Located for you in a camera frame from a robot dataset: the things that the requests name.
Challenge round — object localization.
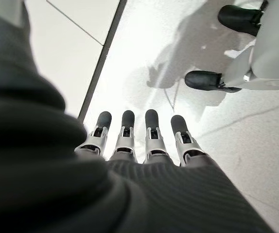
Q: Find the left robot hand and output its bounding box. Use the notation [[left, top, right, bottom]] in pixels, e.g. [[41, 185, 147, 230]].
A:
[[0, 0, 274, 233]]

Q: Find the dark cabinet plinth strip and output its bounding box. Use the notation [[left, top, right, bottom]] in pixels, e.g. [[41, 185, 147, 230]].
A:
[[77, 0, 128, 122]]

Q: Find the black left robot foot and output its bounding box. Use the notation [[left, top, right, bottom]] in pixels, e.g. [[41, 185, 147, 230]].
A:
[[184, 70, 243, 94]]

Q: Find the white glossy cabinet door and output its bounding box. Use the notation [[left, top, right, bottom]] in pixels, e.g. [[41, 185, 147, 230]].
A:
[[24, 0, 105, 117], [46, 0, 122, 46]]

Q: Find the white left robot leg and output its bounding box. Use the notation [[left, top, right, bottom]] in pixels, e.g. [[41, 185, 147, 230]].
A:
[[223, 40, 279, 91]]

